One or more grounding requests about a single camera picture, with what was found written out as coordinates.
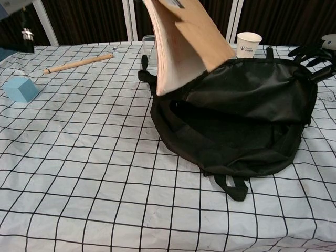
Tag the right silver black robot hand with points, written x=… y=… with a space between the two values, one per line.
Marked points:
x=315 y=59

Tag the black backpack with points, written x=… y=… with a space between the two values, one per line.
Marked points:
x=249 y=110

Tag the brown spiral notebook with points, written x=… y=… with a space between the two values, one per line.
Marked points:
x=183 y=47

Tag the left blue silver robot arm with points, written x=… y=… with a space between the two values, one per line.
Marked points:
x=9 y=9

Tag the white paper cup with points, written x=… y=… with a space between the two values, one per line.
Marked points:
x=248 y=46

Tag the clear plastic container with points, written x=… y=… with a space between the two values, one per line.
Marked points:
x=150 y=50

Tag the wooden stick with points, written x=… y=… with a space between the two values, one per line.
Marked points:
x=78 y=63

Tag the white black grid tablecloth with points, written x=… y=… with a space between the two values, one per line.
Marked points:
x=92 y=183

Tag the light blue foam cube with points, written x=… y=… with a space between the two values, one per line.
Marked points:
x=19 y=90

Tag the blue padded table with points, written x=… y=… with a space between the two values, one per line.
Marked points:
x=5 y=55

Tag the white partition frame post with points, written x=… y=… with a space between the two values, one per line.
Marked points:
x=130 y=21
x=46 y=23
x=233 y=23

